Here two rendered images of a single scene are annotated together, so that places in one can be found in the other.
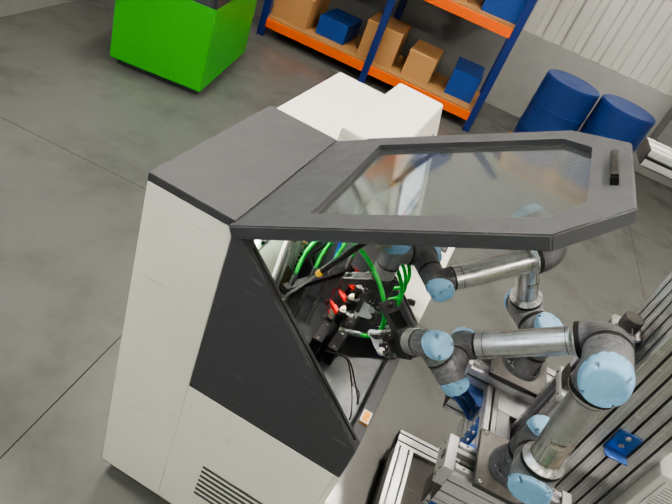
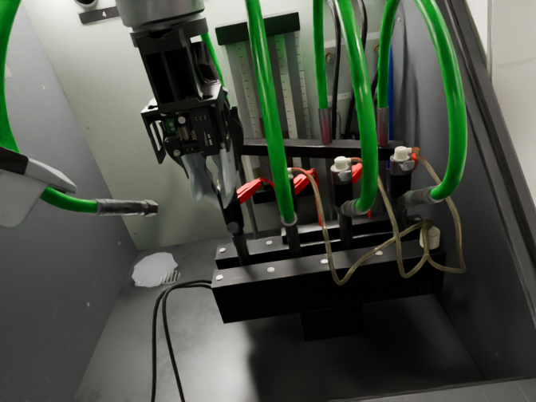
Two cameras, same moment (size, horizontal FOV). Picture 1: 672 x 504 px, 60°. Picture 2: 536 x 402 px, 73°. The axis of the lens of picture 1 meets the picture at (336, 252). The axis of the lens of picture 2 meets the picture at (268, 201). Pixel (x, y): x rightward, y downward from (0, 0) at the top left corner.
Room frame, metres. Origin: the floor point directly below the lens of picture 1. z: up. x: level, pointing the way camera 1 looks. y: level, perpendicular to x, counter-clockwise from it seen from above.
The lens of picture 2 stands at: (1.53, -0.55, 1.35)
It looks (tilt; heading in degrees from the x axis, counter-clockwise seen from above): 31 degrees down; 84
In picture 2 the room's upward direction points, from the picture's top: 11 degrees counter-clockwise
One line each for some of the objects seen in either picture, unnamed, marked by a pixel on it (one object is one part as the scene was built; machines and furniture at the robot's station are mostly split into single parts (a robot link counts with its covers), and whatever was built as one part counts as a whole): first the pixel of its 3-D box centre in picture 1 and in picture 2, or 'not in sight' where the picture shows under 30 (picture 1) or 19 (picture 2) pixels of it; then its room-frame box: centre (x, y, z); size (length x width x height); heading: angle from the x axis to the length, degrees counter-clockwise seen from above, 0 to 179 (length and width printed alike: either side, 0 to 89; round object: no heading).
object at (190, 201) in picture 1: (253, 272); not in sight; (1.95, 0.30, 0.75); 1.40 x 0.28 x 1.50; 170
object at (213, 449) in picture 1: (279, 426); not in sight; (1.53, -0.07, 0.39); 0.70 x 0.58 x 0.79; 170
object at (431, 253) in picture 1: (423, 257); not in sight; (1.55, -0.26, 1.42); 0.11 x 0.11 x 0.08; 30
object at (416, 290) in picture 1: (418, 265); not in sight; (2.19, -0.36, 0.96); 0.70 x 0.22 x 0.03; 170
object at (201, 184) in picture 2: (363, 313); (199, 184); (1.50, -0.17, 1.16); 0.06 x 0.03 x 0.09; 80
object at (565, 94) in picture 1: (573, 137); not in sight; (6.33, -1.85, 0.51); 1.20 x 0.85 x 1.02; 83
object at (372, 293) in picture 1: (377, 289); (185, 91); (1.51, -0.17, 1.27); 0.09 x 0.08 x 0.12; 80
